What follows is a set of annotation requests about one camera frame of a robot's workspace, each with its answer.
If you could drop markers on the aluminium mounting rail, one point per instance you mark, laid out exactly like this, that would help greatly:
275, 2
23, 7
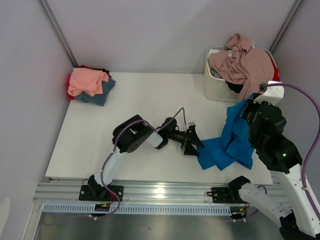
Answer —
135, 192

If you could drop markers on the white slotted cable duct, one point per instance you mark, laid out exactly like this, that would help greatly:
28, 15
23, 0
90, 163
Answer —
138, 209

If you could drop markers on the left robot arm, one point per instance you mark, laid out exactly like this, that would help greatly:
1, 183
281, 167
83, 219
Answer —
128, 137

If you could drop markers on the grey garment in basket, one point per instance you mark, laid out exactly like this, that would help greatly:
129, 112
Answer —
215, 74

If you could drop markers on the blue t shirt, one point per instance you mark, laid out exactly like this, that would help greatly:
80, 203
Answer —
232, 146

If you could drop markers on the salmon pink folded shirt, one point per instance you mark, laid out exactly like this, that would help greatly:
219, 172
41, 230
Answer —
86, 81

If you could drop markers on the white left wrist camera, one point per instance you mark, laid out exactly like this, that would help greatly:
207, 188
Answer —
189, 124

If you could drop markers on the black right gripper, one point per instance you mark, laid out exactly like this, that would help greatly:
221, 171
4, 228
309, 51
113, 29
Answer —
249, 104

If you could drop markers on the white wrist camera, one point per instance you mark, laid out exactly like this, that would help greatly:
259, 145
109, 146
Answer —
189, 124
271, 93

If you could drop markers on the dusty pink shirt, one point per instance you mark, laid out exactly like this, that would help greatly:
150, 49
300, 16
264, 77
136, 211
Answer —
242, 64

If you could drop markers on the white laundry basket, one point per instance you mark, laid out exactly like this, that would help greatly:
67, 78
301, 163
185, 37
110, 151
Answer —
216, 88

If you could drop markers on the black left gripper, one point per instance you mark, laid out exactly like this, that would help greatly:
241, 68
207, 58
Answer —
192, 138

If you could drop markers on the left corner metal profile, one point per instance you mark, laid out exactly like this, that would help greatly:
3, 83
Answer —
48, 13

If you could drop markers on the grey blue folded shirt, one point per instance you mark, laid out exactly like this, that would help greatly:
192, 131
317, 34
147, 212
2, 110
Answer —
98, 99

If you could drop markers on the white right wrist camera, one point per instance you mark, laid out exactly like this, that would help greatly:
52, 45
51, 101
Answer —
271, 93

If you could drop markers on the black folded shirt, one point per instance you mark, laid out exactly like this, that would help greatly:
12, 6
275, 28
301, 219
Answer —
106, 71

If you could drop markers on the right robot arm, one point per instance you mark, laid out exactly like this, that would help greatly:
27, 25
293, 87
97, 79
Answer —
299, 220

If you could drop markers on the corner metal profile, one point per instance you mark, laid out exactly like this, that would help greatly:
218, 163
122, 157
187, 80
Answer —
292, 14
48, 13

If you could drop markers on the red shirt in basket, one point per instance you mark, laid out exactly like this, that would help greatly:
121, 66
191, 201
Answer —
276, 76

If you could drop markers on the right corner metal profile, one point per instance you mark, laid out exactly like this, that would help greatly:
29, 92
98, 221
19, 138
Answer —
292, 14

